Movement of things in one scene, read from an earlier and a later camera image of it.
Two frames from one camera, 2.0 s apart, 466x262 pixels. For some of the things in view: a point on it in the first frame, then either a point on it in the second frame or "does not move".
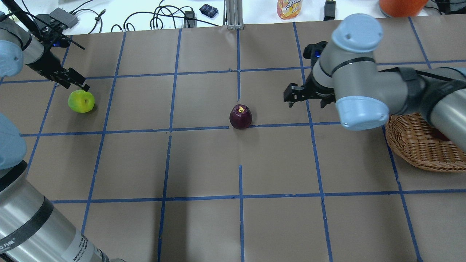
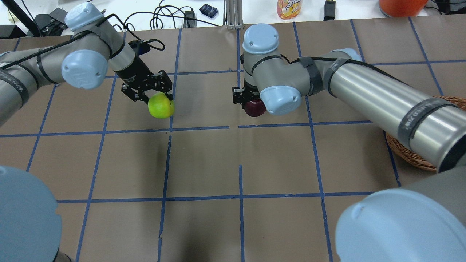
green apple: [81, 101] to [160, 106]
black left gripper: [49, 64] to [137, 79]
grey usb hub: [66, 18] does not move
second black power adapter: [329, 10] does not move
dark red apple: [240, 116] to [255, 107]
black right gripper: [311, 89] to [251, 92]
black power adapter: [192, 23] does not move
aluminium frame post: [234, 11] does not move
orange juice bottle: [287, 9] does not move
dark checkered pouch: [210, 11] does not move
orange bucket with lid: [402, 8] does not move
